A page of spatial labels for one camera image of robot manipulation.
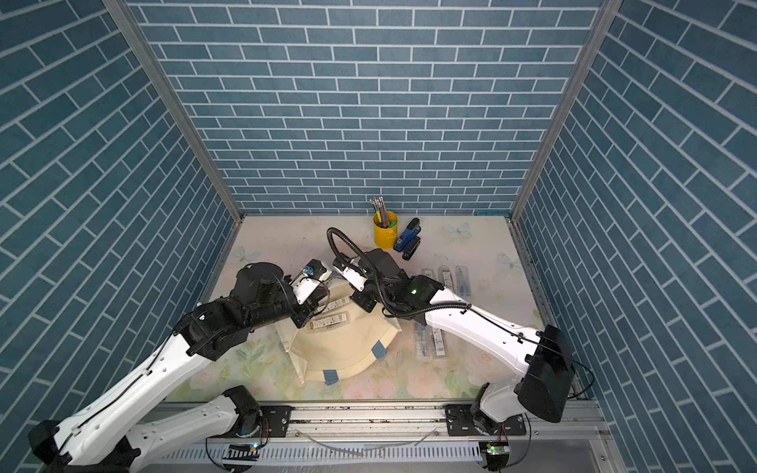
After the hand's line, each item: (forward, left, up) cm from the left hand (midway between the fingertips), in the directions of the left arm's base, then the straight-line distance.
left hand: (332, 292), depth 68 cm
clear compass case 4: (+10, +2, -22) cm, 24 cm away
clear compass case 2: (-2, -28, -25) cm, 38 cm away
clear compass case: (-1, -23, -26) cm, 35 cm away
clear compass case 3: (+4, +5, -24) cm, 25 cm away
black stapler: (+35, -21, -25) cm, 48 cm away
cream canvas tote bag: (-2, +1, -24) cm, 24 cm away
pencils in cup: (+41, -10, -13) cm, 44 cm away
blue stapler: (+36, -19, -21) cm, 46 cm away
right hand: (+6, -5, -4) cm, 9 cm away
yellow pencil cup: (+33, -12, -19) cm, 40 cm away
